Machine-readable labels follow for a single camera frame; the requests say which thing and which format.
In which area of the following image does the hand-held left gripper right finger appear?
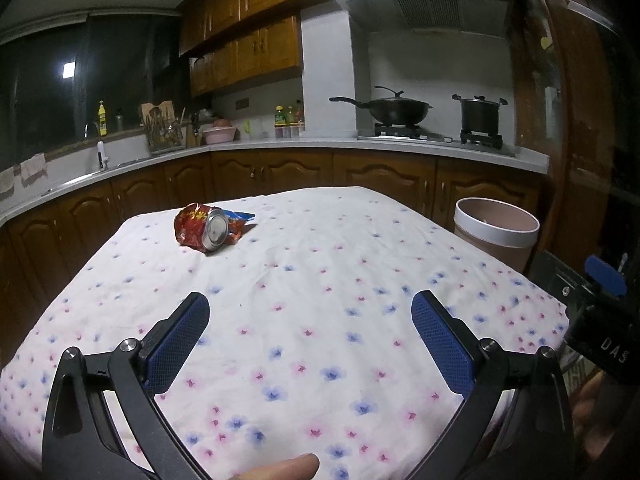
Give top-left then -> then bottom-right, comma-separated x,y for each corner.
411,290 -> 576,480

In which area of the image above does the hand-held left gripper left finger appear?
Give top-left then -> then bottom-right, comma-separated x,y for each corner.
42,292 -> 211,480

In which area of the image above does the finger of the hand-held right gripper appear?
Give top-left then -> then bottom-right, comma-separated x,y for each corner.
529,250 -> 598,311
584,254 -> 628,301

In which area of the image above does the pink trash bin white rim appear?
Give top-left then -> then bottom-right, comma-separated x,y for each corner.
453,197 -> 541,273

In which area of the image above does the crushed red can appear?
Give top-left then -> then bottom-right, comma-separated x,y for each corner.
174,203 -> 246,253

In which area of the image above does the person's right hand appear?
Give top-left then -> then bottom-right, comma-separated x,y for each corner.
570,375 -> 608,461

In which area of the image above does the person's left hand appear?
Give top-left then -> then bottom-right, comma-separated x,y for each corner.
234,452 -> 321,480

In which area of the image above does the blue snack wrapper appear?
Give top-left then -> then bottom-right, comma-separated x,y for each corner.
220,208 -> 257,235

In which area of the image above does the white floral tablecloth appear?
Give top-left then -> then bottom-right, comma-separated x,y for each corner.
0,186 -> 571,480

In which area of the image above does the wooden door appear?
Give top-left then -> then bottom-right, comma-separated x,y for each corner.
505,0 -> 640,281

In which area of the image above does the black stock pot with lid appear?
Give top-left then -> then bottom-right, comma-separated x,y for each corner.
452,94 -> 508,132

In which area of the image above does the gas stove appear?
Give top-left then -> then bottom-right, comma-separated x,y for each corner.
357,122 -> 516,153

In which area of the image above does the pink plastic basin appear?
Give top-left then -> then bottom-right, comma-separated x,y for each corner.
202,126 -> 238,145

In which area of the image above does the black wok with lid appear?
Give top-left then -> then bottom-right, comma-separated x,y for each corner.
328,86 -> 434,126

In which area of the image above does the wooden cutting board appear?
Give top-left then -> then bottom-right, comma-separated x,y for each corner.
140,101 -> 175,128

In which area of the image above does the white kitchen countertop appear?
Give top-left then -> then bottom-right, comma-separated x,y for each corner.
0,132 -> 550,221

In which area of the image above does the dark window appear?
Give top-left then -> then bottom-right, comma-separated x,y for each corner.
0,10 -> 183,171

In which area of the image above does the steel range hood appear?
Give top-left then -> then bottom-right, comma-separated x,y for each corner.
328,0 -> 516,41

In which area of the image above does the wire dish rack with utensils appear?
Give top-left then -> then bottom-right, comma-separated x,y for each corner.
145,115 -> 188,155

